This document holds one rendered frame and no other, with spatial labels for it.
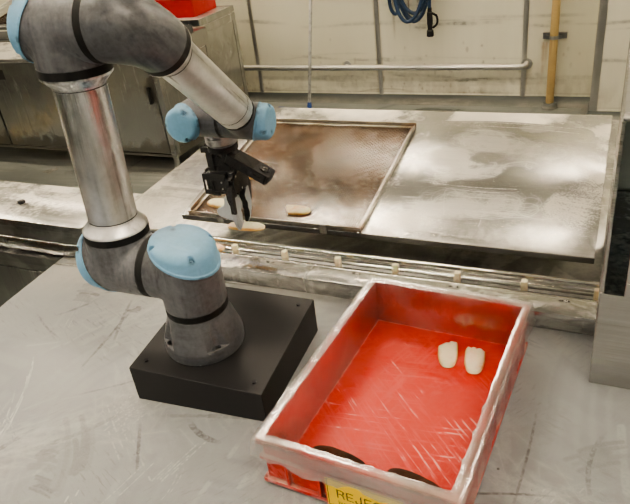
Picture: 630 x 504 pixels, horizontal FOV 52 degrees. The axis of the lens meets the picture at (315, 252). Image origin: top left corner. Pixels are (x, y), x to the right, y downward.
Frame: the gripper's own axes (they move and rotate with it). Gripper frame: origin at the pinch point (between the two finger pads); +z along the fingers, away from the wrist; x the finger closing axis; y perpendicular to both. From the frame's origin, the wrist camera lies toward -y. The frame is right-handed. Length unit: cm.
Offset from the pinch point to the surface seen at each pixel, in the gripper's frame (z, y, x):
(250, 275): 9.1, -4.3, 9.8
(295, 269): 7.7, -15.1, 7.5
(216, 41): 26, 177, -309
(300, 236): 11.9, -7.1, -14.5
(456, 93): 86, 12, -371
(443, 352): 11, -53, 26
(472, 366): 11, -59, 29
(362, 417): 12, -42, 45
